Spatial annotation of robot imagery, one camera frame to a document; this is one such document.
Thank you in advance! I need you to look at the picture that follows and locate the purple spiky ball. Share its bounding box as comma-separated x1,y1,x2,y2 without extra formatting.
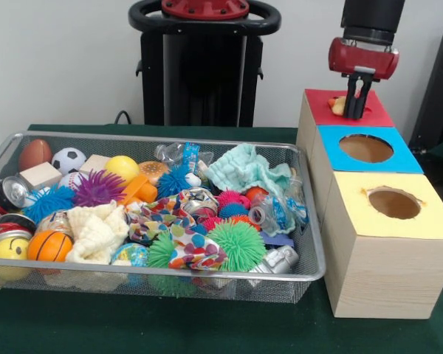
72,169,128,207

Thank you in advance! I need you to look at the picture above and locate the black cable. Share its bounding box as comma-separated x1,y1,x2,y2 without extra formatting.
114,109,134,125

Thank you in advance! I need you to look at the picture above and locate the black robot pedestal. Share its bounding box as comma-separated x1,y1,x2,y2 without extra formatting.
128,0,282,128

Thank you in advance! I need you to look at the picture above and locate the black upright panel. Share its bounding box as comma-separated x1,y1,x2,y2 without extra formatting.
408,24,443,150

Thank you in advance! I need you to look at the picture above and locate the cream knitted cloth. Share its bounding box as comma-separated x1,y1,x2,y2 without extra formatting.
65,201,131,265

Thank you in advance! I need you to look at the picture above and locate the orange basketball toy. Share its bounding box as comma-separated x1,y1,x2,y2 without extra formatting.
27,230,74,263

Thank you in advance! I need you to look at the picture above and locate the plain yellow ball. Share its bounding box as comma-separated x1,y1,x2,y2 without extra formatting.
104,155,140,184

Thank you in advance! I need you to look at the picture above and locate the wooden box with three holes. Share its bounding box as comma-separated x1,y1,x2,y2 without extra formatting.
296,88,443,320

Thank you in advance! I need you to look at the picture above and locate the wire mesh bin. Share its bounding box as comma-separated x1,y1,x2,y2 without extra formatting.
0,131,326,304

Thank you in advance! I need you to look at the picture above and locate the black and white soccer ball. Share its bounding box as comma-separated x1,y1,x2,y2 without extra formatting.
51,147,87,175

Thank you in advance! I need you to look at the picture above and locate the yellow duck plush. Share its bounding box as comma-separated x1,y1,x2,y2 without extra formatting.
327,94,348,117

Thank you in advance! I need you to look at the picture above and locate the yellow smiley face ball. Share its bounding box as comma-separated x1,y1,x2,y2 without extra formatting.
0,237,30,280

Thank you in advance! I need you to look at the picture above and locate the large green spiky ball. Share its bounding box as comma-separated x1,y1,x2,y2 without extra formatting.
206,218,267,272

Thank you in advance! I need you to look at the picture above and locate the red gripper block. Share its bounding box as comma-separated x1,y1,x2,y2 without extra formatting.
327,36,400,119

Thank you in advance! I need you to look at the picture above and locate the brown football toy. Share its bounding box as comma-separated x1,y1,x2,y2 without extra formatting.
18,139,53,172

